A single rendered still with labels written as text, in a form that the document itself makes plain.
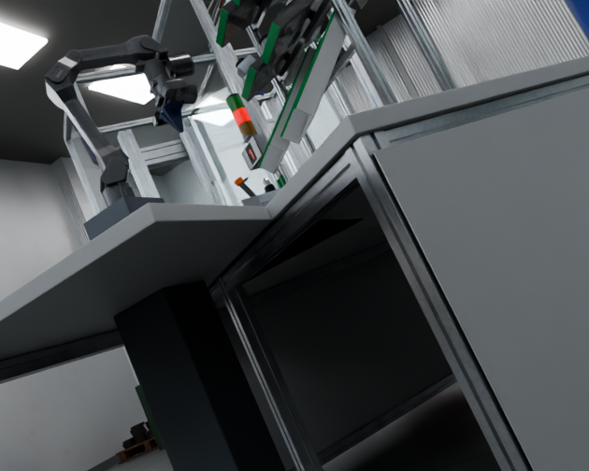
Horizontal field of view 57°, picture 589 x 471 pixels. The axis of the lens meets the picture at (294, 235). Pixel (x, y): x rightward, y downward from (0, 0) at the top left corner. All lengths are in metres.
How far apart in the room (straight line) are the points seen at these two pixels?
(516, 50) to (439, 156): 9.88
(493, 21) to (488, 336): 10.22
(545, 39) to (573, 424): 10.03
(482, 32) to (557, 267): 10.03
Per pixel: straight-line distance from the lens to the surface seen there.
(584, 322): 0.90
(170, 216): 0.77
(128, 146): 2.70
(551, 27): 10.76
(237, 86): 1.91
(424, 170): 0.79
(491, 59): 10.69
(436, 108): 0.86
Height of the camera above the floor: 0.62
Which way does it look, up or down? 9 degrees up
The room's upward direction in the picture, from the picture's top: 25 degrees counter-clockwise
